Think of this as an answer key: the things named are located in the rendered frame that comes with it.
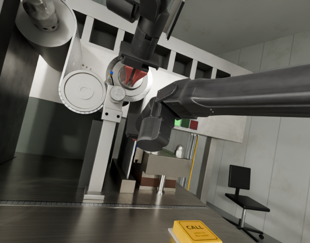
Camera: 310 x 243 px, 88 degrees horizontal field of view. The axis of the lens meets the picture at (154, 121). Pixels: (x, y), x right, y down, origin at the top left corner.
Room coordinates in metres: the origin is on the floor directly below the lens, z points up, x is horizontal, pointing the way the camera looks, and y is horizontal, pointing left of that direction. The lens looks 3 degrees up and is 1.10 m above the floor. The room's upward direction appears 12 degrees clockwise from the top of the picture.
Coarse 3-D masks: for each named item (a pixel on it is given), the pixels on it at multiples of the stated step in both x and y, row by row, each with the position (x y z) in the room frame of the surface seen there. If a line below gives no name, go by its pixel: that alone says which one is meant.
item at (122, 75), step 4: (124, 68) 0.47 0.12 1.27; (120, 72) 0.47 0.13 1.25; (124, 72) 0.47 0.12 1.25; (132, 72) 0.48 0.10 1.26; (120, 76) 0.47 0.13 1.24; (124, 76) 0.47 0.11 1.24; (132, 76) 0.48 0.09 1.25; (120, 80) 0.47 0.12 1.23; (124, 80) 0.47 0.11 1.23; (140, 80) 0.49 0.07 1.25; (124, 84) 0.47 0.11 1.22; (136, 84) 0.49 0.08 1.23; (140, 84) 0.49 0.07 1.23; (128, 88) 0.48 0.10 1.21; (132, 88) 0.48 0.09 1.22; (136, 88) 0.50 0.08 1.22
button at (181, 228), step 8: (176, 224) 0.35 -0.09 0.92; (184, 224) 0.35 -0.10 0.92; (192, 224) 0.35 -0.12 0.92; (200, 224) 0.36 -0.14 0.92; (176, 232) 0.34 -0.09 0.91; (184, 232) 0.32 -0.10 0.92; (192, 232) 0.32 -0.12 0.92; (200, 232) 0.33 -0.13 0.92; (208, 232) 0.34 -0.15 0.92; (184, 240) 0.31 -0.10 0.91; (192, 240) 0.30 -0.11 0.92; (200, 240) 0.30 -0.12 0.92; (208, 240) 0.31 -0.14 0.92; (216, 240) 0.32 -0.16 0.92
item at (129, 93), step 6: (114, 66) 0.47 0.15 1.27; (120, 66) 0.48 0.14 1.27; (114, 72) 0.47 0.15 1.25; (114, 78) 0.48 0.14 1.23; (144, 78) 0.51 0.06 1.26; (114, 84) 0.48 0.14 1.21; (120, 84) 0.48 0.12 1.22; (144, 84) 0.51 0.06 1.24; (126, 90) 0.49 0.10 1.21; (132, 90) 0.50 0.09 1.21; (138, 90) 0.50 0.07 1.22
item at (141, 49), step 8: (136, 32) 0.34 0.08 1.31; (136, 40) 0.35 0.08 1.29; (144, 40) 0.34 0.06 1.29; (152, 40) 0.35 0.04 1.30; (120, 48) 0.37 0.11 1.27; (128, 48) 0.38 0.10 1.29; (136, 48) 0.36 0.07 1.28; (144, 48) 0.36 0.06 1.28; (152, 48) 0.36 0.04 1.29; (120, 56) 0.36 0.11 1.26; (128, 56) 0.37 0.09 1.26; (136, 56) 0.37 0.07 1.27; (144, 56) 0.37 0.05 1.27; (152, 56) 0.41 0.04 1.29; (144, 64) 0.39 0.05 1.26; (152, 64) 0.38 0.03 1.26
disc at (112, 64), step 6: (114, 60) 0.48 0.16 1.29; (120, 60) 0.48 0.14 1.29; (108, 66) 0.47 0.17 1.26; (108, 72) 0.47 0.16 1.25; (150, 72) 0.52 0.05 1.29; (108, 78) 0.48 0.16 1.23; (150, 78) 0.52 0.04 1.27; (108, 84) 0.48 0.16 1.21; (150, 84) 0.52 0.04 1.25; (144, 90) 0.52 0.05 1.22; (126, 96) 0.50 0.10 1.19; (132, 96) 0.50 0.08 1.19; (138, 96) 0.51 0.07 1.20; (144, 96) 0.52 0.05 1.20
